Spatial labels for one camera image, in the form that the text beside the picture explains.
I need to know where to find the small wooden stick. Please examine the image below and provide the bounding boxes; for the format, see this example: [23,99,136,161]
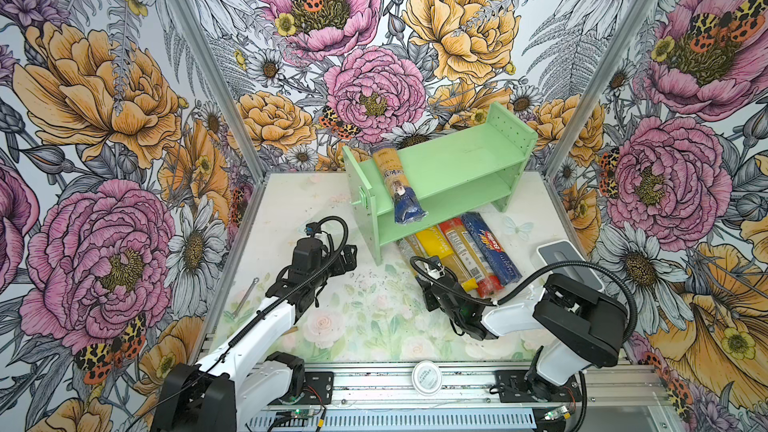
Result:
[232,278,259,318]

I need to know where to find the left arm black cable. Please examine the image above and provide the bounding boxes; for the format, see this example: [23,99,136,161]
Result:
[227,215,350,349]

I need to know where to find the white vented cable duct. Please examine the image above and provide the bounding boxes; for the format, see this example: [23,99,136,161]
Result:
[240,408,537,431]

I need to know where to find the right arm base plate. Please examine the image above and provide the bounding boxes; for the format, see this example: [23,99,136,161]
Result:
[489,369,582,403]

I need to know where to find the aluminium front rail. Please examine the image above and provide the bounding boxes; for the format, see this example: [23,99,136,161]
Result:
[305,362,669,411]

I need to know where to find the yellow spaghetti bag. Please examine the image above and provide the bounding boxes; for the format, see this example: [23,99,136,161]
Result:
[415,226,477,292]

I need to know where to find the blue Barilla spaghetti box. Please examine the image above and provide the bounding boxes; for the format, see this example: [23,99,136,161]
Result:
[460,212,522,286]

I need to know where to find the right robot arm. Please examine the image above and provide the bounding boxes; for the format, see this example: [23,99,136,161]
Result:
[418,273,631,401]

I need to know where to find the clear white-label spaghetti bag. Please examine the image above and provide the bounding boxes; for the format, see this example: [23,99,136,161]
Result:
[396,236,427,275]

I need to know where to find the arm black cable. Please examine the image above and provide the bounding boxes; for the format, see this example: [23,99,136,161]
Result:
[409,254,639,432]
[227,215,350,349]

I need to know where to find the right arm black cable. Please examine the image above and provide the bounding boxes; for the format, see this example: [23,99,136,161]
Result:
[409,254,639,432]

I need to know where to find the white round lid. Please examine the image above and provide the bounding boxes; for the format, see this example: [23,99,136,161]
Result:
[411,360,443,396]

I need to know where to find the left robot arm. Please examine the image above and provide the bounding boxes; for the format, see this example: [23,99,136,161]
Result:
[149,237,357,431]

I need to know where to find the red spaghetti bag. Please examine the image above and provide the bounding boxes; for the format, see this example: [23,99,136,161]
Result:
[439,217,502,298]

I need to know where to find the blue-bottom Arko spaghetti bag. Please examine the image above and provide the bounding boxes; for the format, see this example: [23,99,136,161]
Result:
[372,144,427,225]

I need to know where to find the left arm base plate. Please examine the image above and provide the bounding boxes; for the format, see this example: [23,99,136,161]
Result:
[296,371,335,406]

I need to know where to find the green wooden shelf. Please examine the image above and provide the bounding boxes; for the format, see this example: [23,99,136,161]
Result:
[342,103,538,265]

